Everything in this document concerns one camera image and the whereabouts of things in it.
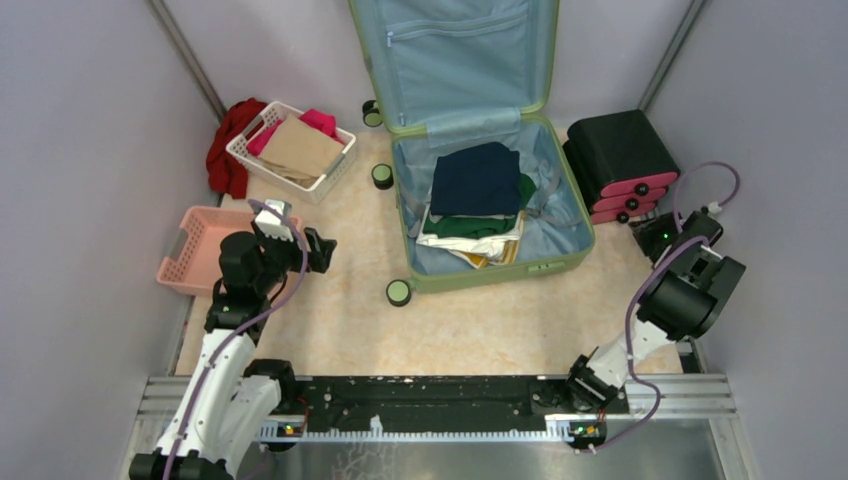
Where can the white folded garment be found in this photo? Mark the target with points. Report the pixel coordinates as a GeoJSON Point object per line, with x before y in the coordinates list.
{"type": "Point", "coordinates": [464, 245]}

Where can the white plastic basket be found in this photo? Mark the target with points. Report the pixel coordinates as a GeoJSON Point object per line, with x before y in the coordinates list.
{"type": "Point", "coordinates": [317, 192]}

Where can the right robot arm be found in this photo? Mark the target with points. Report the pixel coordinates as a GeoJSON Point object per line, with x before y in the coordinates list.
{"type": "Point", "coordinates": [682, 298]}

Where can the aluminium corner post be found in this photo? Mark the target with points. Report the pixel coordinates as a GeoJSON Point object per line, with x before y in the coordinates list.
{"type": "Point", "coordinates": [686, 25]}
{"type": "Point", "coordinates": [183, 49]}

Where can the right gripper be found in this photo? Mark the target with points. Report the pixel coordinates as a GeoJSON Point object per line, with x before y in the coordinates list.
{"type": "Point", "coordinates": [654, 232]}

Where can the magenta cloth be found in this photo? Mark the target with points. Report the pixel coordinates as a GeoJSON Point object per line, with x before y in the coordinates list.
{"type": "Point", "coordinates": [318, 122]}

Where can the pink plastic basket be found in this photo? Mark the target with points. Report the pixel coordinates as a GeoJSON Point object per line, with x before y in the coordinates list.
{"type": "Point", "coordinates": [192, 245]}

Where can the left aluminium corner post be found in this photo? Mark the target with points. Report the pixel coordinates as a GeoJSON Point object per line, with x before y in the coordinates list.
{"type": "Point", "coordinates": [183, 49]}

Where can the green folded garment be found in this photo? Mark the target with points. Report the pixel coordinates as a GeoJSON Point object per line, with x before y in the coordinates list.
{"type": "Point", "coordinates": [462, 206]}

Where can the right aluminium corner post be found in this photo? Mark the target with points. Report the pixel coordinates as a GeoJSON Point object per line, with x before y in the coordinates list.
{"type": "Point", "coordinates": [686, 25]}

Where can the black and pink storage stack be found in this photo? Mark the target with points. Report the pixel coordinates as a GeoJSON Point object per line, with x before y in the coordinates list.
{"type": "Point", "coordinates": [621, 165]}

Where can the navy blue garment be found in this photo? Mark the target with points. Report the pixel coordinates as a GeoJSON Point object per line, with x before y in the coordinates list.
{"type": "Point", "coordinates": [481, 180]}

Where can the green hard-shell suitcase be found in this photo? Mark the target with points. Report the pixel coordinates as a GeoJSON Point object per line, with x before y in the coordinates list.
{"type": "Point", "coordinates": [454, 74]}

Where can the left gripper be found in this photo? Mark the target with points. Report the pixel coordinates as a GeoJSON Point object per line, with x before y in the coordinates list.
{"type": "Point", "coordinates": [317, 249]}

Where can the tan folded cloth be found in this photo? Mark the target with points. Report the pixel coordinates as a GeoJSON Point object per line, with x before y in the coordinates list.
{"type": "Point", "coordinates": [302, 166]}

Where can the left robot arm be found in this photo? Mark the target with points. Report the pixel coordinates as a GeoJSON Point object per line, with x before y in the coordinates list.
{"type": "Point", "coordinates": [231, 393]}

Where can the yellow patterned garment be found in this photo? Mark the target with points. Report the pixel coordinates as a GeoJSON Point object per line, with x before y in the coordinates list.
{"type": "Point", "coordinates": [493, 255]}

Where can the red cloth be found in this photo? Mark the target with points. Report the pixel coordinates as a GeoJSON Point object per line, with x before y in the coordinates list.
{"type": "Point", "coordinates": [226, 175]}

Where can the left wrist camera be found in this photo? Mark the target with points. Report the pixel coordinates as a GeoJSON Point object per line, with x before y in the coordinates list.
{"type": "Point", "coordinates": [268, 220]}

